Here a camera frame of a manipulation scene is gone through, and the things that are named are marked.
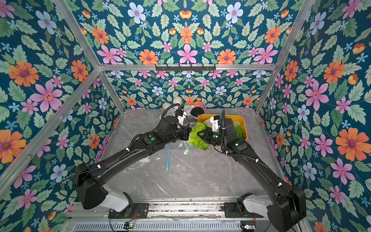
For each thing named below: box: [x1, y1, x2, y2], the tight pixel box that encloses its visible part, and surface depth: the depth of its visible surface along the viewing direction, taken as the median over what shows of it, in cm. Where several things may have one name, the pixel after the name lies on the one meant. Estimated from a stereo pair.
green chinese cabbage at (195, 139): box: [187, 122, 209, 151], surface depth 76 cm
